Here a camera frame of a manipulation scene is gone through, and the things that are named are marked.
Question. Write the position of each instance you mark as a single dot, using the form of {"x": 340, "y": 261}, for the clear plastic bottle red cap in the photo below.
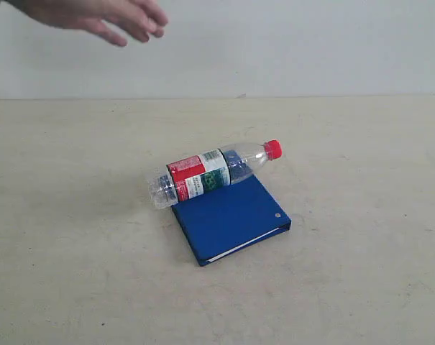
{"x": 194, "y": 176}

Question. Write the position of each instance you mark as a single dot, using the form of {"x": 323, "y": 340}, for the person's bare hand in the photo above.
{"x": 140, "y": 19}

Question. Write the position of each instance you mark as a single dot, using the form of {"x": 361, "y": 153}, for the blue binder folder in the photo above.
{"x": 230, "y": 219}

